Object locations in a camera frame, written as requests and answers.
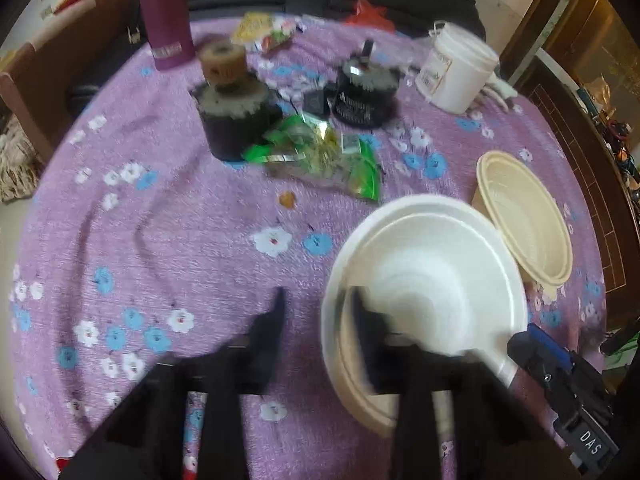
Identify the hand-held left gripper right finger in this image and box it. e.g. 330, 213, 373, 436
350, 285, 583, 480

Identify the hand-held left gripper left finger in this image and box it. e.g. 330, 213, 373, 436
60, 287, 288, 480

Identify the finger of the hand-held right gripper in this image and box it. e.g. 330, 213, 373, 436
506, 322, 576, 391

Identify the white foam bowl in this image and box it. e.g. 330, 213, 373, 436
320, 194, 530, 440
350, 212, 506, 356

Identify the purple floral tablecloth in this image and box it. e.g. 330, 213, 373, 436
10, 12, 608, 480

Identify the black chopper with brown knob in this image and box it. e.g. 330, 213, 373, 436
192, 42, 283, 158

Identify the small black adapter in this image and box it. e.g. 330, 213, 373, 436
304, 89, 328, 118

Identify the black chopper with grey lid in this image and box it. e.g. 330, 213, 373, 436
327, 40, 403, 126

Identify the white plastic jar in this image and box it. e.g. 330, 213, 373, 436
415, 20, 501, 115

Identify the red and green snack packet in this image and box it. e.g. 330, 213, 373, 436
257, 22, 301, 53

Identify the patterned brown blanket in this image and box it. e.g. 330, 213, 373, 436
0, 115, 46, 203

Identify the yellow snack packet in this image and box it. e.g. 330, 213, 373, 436
230, 12, 276, 46

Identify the wooden glass cabinet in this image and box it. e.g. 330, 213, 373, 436
500, 0, 640, 221

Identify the red plastic bag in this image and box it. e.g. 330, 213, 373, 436
345, 0, 388, 28

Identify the brown armchair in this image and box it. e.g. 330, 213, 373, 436
0, 0, 141, 161

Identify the purple thermos bottle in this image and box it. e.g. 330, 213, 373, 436
135, 0, 197, 72

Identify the white power cable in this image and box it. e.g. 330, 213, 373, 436
470, 72, 521, 111

